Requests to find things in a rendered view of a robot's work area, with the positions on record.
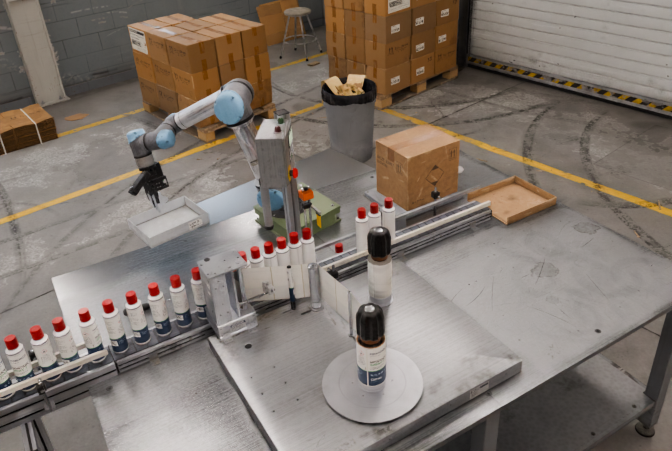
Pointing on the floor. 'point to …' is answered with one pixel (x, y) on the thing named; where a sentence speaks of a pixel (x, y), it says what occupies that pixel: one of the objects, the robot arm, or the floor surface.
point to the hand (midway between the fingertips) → (157, 210)
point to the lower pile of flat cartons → (25, 128)
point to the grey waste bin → (351, 129)
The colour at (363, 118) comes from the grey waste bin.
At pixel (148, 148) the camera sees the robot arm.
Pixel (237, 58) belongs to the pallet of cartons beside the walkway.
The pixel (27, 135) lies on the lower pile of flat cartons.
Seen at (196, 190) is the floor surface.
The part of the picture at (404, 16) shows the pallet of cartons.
